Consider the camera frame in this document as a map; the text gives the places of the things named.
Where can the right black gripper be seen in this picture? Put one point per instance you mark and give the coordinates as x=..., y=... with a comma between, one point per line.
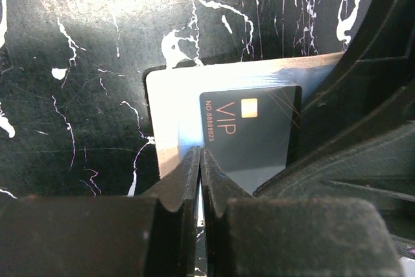
x=368, y=151

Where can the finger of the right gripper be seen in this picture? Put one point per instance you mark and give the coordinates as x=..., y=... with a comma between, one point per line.
x=375, y=65

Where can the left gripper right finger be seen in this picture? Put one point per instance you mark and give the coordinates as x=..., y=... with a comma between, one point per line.
x=246, y=236

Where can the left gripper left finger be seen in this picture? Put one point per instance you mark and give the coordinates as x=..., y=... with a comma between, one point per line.
x=152, y=234

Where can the black VIP card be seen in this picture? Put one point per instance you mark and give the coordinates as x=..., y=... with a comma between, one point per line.
x=251, y=128

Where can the beige leather card holder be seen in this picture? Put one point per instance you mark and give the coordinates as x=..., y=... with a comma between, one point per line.
x=181, y=105

